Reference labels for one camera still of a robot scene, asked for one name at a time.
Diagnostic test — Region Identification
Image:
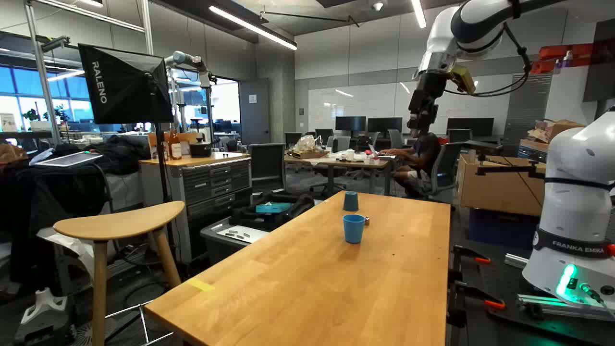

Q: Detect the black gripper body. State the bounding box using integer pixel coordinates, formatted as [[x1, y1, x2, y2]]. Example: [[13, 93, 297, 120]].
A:
[[407, 70, 447, 132]]

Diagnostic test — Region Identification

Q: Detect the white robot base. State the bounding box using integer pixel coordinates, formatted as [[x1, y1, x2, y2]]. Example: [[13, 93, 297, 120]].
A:
[[522, 111, 615, 309]]

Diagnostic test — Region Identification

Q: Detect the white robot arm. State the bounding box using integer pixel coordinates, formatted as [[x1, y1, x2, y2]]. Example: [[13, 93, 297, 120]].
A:
[[407, 0, 560, 132]]

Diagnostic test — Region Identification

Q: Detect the dark blue upside-down cup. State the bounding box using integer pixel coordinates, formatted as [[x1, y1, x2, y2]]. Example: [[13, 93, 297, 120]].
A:
[[343, 190, 359, 211]]

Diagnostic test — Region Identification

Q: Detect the seated person in red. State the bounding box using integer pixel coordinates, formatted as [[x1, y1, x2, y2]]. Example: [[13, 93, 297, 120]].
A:
[[389, 132, 439, 199]]

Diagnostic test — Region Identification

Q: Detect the cardboard box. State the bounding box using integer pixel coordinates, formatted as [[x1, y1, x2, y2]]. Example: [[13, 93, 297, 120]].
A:
[[457, 151, 543, 217]]

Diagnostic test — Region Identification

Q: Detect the teal case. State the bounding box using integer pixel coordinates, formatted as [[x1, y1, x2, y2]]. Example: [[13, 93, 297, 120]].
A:
[[255, 201, 293, 215]]

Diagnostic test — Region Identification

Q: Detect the black container on cabinet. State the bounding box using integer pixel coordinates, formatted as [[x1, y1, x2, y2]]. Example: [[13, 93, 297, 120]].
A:
[[189, 142, 211, 157]]

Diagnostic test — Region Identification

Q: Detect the grey drawer cabinet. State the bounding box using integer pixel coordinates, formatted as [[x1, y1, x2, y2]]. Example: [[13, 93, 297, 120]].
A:
[[139, 151, 251, 263]]

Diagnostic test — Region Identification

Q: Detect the black softbox light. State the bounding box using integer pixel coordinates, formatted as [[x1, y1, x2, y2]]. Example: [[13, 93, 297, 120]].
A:
[[78, 44, 172, 122]]

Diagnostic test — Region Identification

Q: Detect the wooden stool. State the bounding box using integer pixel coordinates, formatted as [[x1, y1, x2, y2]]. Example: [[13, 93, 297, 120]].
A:
[[53, 199, 184, 346]]

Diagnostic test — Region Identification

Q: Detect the blue cup with handle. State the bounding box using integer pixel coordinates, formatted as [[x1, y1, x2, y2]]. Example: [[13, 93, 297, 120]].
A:
[[341, 213, 366, 243]]

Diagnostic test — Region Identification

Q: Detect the orange-handled clamp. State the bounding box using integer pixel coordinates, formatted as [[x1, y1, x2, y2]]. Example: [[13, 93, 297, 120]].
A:
[[445, 280, 507, 326], [453, 243, 491, 265]]

